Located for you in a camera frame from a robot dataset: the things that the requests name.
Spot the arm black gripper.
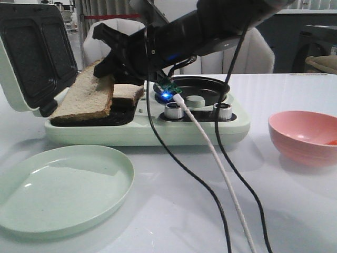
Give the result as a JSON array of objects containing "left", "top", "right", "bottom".
[{"left": 92, "top": 10, "right": 203, "bottom": 82}]

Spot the bread slice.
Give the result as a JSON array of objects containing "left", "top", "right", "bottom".
[
  {"left": 112, "top": 84, "right": 144, "bottom": 107},
  {"left": 49, "top": 59, "right": 115, "bottom": 122}
]

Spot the mint green breakfast maker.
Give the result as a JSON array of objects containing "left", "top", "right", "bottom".
[{"left": 1, "top": 3, "right": 250, "bottom": 146}]

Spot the pink plastic bowl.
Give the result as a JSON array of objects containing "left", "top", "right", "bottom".
[{"left": 268, "top": 111, "right": 336, "bottom": 167}]

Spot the orange shrimp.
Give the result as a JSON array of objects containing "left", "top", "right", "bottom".
[{"left": 326, "top": 140, "right": 337, "bottom": 145}]

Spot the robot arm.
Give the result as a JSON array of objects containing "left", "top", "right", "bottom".
[{"left": 92, "top": 0, "right": 290, "bottom": 81}]

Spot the left grey upholstered chair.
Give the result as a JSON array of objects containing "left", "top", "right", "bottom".
[{"left": 83, "top": 18, "right": 145, "bottom": 66}]

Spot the grey upholstered chair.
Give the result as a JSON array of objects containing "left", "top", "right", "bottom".
[
  {"left": 83, "top": 18, "right": 145, "bottom": 66},
  {"left": 175, "top": 28, "right": 275, "bottom": 75}
]

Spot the red barrier belt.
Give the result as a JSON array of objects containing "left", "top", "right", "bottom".
[{"left": 83, "top": 14, "right": 141, "bottom": 20}]

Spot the green circuit board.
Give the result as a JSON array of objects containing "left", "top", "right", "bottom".
[{"left": 153, "top": 78, "right": 182, "bottom": 100}]

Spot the left silver control knob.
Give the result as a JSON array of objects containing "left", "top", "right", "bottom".
[{"left": 164, "top": 102, "right": 184, "bottom": 120}]

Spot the silver control knob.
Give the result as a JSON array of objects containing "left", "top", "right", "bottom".
[
  {"left": 213, "top": 103, "right": 233, "bottom": 121},
  {"left": 164, "top": 102, "right": 184, "bottom": 120}
]

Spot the black round frying pan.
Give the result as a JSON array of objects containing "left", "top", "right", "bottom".
[{"left": 173, "top": 76, "right": 230, "bottom": 106}]

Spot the right silver control knob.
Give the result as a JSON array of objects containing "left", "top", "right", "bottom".
[{"left": 213, "top": 103, "right": 233, "bottom": 121}]

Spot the right grey upholstered chair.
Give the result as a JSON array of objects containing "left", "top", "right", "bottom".
[{"left": 175, "top": 28, "right": 275, "bottom": 75}]

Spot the mint green plate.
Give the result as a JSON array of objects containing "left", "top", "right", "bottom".
[{"left": 1, "top": 145, "right": 134, "bottom": 238}]

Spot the dark grey counter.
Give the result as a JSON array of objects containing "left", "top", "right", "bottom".
[{"left": 257, "top": 9, "right": 336, "bottom": 73}]

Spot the beige sofa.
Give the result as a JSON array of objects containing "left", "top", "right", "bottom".
[{"left": 305, "top": 55, "right": 337, "bottom": 74}]

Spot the black cable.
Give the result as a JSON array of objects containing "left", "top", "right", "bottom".
[
  {"left": 214, "top": 23, "right": 273, "bottom": 253},
  {"left": 144, "top": 23, "right": 233, "bottom": 253}
]

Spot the white usb cable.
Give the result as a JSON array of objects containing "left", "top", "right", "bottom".
[{"left": 172, "top": 93, "right": 257, "bottom": 253}]

